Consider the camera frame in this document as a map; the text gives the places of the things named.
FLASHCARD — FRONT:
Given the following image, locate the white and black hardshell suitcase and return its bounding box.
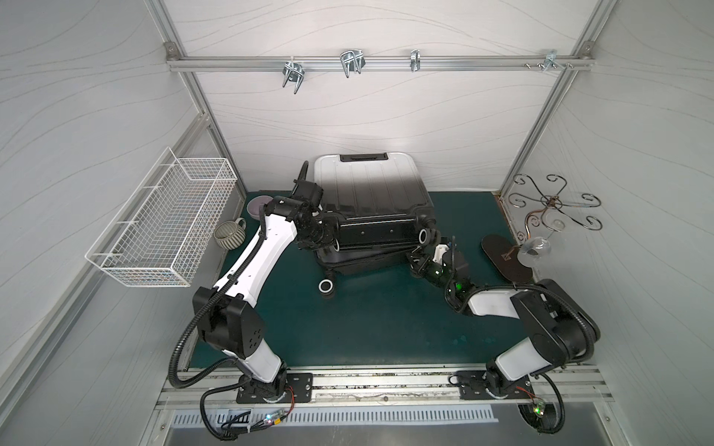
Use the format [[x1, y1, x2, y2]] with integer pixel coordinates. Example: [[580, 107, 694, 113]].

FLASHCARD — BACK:
[[314, 152, 440, 298]]

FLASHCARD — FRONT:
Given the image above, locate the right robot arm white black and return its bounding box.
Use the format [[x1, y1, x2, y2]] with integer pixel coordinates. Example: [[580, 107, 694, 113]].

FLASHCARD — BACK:
[[407, 248, 601, 399]]

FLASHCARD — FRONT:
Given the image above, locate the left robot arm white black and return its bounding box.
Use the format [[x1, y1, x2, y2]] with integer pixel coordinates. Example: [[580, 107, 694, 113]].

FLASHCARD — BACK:
[[167, 197, 338, 401]]

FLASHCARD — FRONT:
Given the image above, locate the green table mat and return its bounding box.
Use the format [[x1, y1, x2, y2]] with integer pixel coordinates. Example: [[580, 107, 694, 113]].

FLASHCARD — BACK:
[[189, 190, 550, 369]]

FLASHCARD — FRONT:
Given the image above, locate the purple ceramic bowl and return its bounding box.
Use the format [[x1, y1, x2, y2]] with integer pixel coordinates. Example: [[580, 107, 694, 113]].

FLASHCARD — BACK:
[[247, 195, 273, 220]]

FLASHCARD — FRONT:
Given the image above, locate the striped ceramic mug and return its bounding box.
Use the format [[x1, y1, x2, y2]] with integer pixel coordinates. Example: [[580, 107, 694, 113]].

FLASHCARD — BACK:
[[213, 217, 247, 251]]

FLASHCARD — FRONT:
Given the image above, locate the clear wine glass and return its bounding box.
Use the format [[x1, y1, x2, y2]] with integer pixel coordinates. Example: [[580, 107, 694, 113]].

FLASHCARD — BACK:
[[517, 219, 565, 268]]

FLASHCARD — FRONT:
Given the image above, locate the metal scroll glass stand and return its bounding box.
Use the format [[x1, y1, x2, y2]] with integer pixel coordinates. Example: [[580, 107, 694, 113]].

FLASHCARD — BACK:
[[480, 172, 604, 284]]

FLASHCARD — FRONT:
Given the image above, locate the metal hook clamp left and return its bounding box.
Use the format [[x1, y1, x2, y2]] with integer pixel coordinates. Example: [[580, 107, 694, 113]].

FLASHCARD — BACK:
[[282, 59, 305, 95]]

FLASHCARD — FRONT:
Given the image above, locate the metal hook clamp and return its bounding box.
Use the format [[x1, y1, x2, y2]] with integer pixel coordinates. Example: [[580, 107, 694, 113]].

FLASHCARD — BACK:
[[524, 50, 575, 72], [340, 49, 366, 78], [282, 59, 305, 95]]

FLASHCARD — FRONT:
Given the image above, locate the metal hook clamp middle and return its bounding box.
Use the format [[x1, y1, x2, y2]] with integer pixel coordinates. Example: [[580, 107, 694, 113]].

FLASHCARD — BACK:
[[340, 49, 366, 78]]

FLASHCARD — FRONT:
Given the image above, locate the metal hook clamp right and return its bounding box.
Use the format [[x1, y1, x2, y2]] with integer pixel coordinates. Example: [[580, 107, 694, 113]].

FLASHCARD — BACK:
[[524, 50, 575, 72]]

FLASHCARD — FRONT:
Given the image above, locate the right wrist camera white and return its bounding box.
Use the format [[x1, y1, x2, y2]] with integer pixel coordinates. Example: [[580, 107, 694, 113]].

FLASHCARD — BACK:
[[432, 236, 457, 266]]

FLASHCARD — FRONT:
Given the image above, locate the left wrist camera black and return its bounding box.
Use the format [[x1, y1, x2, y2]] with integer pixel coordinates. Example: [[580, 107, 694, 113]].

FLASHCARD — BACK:
[[290, 161, 324, 213]]

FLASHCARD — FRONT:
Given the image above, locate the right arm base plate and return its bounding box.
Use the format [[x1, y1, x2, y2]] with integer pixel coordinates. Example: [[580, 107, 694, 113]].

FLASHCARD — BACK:
[[447, 369, 534, 401]]

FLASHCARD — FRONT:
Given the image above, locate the white wire basket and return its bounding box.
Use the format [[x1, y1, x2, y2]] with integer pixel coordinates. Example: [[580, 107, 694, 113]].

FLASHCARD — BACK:
[[85, 148, 237, 288]]

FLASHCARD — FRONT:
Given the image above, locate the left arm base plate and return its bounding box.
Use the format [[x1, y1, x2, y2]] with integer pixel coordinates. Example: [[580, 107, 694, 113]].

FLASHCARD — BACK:
[[236, 372, 313, 404]]

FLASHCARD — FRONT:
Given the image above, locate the right base cable bundle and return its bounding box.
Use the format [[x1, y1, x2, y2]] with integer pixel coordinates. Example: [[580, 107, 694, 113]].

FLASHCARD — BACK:
[[515, 372, 569, 436]]

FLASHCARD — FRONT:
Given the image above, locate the base cable bundle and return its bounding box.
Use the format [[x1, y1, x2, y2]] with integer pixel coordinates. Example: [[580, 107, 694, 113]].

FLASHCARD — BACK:
[[515, 372, 569, 436], [198, 378, 297, 442]]

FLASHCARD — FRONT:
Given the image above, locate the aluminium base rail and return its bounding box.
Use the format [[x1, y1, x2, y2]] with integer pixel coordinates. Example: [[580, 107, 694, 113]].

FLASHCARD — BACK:
[[155, 364, 615, 408]]

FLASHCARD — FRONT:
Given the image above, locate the white slotted cable duct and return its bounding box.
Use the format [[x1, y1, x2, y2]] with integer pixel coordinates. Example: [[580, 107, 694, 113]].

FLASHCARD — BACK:
[[171, 404, 499, 429]]

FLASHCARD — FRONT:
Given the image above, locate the left base cable bundle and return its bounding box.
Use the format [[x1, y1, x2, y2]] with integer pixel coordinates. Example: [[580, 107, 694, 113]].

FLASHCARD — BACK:
[[198, 378, 297, 442]]

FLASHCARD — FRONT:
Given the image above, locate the aluminium cross rail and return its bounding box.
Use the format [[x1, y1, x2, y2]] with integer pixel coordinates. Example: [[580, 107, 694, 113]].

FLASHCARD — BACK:
[[167, 50, 595, 72]]

